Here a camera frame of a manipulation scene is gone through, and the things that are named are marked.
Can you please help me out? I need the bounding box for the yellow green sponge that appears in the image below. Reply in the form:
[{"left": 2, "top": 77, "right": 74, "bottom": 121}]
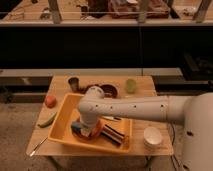
[{"left": 71, "top": 121, "right": 83, "bottom": 133}]

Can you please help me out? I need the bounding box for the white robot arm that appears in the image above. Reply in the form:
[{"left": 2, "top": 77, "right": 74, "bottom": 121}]
[{"left": 78, "top": 86, "right": 213, "bottom": 171}]

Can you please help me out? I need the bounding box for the white bowl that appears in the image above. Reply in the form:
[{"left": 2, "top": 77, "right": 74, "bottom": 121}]
[{"left": 143, "top": 126, "right": 162, "bottom": 147}]

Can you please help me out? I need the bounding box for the striped dark plates stack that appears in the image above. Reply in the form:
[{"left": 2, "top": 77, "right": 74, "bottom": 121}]
[{"left": 101, "top": 124, "right": 127, "bottom": 146}]

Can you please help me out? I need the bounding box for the yellow plastic tub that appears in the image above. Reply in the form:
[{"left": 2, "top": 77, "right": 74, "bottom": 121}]
[{"left": 48, "top": 93, "right": 132, "bottom": 154}]

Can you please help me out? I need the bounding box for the green cucumber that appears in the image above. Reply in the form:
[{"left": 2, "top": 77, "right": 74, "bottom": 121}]
[{"left": 37, "top": 112, "right": 57, "bottom": 128}]

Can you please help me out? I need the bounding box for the red tomato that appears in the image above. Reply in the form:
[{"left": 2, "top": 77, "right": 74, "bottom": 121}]
[{"left": 44, "top": 95, "right": 57, "bottom": 108}]

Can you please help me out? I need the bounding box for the metal spoon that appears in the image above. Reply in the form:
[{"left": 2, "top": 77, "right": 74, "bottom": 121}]
[{"left": 29, "top": 136, "right": 48, "bottom": 157}]

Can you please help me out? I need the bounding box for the metal cup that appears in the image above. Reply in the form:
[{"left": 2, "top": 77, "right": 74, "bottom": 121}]
[{"left": 68, "top": 77, "right": 79, "bottom": 92}]

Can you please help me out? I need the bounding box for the wooden table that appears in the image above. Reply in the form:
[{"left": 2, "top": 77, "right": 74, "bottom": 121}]
[{"left": 25, "top": 75, "right": 175, "bottom": 158}]

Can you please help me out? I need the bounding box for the green cup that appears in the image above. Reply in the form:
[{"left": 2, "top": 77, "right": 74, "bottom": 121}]
[{"left": 125, "top": 79, "right": 136, "bottom": 93}]

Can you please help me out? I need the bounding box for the black handled knife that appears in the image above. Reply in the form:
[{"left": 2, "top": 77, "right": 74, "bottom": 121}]
[{"left": 102, "top": 116, "right": 121, "bottom": 121}]

